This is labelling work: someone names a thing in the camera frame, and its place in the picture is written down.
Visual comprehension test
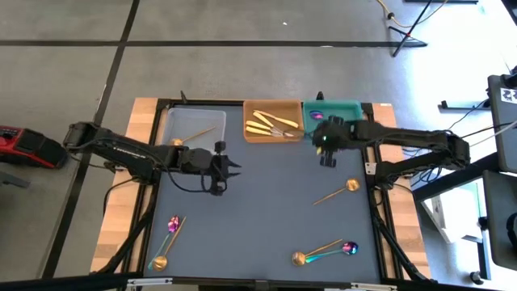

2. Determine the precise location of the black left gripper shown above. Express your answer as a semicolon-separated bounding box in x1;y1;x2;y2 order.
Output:
177;141;242;196

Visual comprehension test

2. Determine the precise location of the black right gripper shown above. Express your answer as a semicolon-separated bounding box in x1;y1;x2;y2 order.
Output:
313;116;359;167

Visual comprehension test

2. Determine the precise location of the gold spoon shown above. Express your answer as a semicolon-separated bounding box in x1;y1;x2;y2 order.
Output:
169;126;217;147
291;238;344;268
151;216;188;272
313;177;361;206

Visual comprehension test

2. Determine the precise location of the teal plastic bin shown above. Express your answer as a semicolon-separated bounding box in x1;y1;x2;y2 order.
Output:
302;99;368;145

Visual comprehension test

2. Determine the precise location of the orange plastic bin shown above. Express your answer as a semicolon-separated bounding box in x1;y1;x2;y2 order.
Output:
242;99;305;144

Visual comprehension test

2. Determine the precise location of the grey table mat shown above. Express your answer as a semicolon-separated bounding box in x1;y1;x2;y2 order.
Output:
143;103;383;284

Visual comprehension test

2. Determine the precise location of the clear plastic bin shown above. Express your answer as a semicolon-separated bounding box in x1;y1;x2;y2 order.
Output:
162;106;228;156

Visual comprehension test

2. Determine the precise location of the black tripod stand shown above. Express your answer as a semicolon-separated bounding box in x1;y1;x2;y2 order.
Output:
387;0;429;58

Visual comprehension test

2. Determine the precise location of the black metal beam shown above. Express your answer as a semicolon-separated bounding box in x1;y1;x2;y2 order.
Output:
411;151;500;203

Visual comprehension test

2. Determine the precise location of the white box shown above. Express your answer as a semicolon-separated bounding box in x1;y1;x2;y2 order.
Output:
419;179;485;243

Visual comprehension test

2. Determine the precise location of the black flat stand foot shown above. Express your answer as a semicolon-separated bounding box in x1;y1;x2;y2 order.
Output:
438;99;492;112

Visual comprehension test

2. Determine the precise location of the black-white marker sticker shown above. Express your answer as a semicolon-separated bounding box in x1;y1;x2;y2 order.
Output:
499;86;517;105

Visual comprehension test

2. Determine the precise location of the black panel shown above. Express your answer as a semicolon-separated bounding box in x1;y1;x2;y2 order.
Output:
482;168;517;272

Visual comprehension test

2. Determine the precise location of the black rig crossbar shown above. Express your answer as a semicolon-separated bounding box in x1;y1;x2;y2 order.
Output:
0;271;502;291

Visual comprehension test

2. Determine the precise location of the red and black device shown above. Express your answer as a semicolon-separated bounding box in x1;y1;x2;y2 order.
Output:
0;124;69;170

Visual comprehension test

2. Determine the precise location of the grey metal foot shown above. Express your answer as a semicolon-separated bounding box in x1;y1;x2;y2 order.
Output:
0;170;32;190

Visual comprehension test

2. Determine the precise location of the black aluminium table frame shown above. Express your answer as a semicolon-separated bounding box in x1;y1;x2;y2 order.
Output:
90;96;433;284

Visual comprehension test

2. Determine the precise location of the silver metal bracket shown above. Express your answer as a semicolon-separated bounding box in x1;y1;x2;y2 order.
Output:
350;281;399;291
126;276;174;289

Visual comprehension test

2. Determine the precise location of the yellow cable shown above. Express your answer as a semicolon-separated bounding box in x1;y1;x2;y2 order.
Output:
375;0;449;29

